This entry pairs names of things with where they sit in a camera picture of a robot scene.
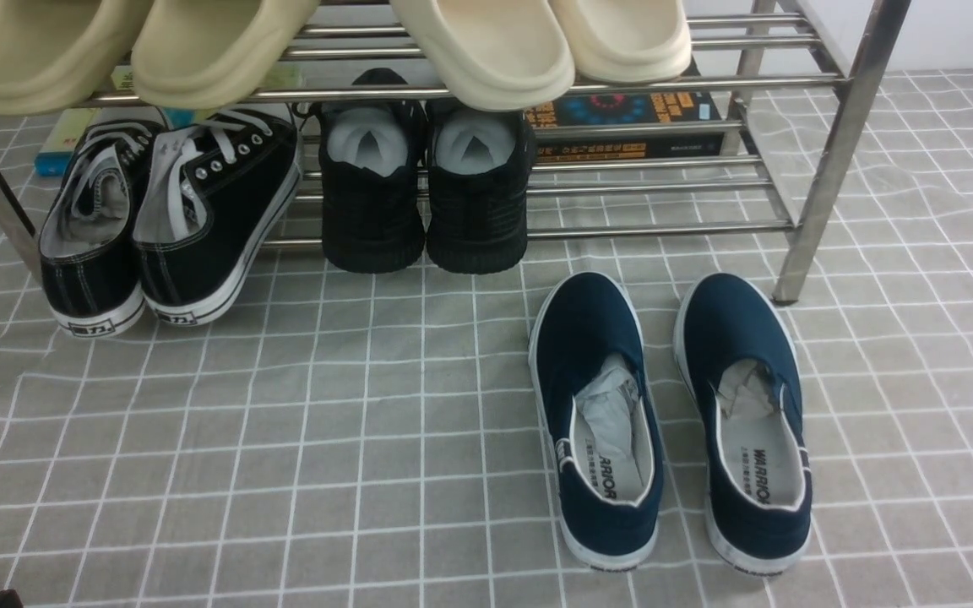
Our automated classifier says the navy slip-on shoe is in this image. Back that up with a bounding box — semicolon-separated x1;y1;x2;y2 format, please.
529;272;666;571
673;273;813;577

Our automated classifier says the steel shoe rack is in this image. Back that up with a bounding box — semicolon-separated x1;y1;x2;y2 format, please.
0;1;910;306

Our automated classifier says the blue book behind rack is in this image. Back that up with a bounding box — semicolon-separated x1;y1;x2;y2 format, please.
34;105;173;177

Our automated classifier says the black knit shoe right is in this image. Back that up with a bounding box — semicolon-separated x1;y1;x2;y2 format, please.
426;99;537;274

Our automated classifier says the black knit shoe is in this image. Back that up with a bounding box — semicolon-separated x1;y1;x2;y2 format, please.
426;99;537;274
307;99;428;274

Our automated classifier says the black knit shoe left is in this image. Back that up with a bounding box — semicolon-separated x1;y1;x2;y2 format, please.
307;99;428;274

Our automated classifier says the grey checked floor cloth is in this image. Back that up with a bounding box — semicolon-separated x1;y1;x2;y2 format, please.
0;71;973;607

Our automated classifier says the cream slipper centre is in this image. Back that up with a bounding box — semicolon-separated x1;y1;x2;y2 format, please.
390;1;575;111

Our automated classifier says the cream slipper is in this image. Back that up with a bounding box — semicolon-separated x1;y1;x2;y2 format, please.
390;1;575;111
551;1;693;84

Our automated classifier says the cream slipper right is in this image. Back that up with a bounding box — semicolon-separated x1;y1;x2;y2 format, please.
551;1;693;84

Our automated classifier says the black canvas sneaker right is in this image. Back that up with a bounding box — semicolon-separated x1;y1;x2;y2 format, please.
131;104;302;327

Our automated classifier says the black canvas sneaker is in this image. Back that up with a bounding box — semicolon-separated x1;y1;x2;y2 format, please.
131;104;302;327
37;108;167;339

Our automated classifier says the olive slipper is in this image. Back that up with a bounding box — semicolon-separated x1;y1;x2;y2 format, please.
0;1;152;116
130;1;320;109

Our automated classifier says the black canvas sneaker left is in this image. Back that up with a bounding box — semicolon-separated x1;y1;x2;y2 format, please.
37;108;167;339

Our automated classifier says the olive slipper far left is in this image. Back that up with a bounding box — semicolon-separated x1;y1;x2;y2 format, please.
0;1;152;116

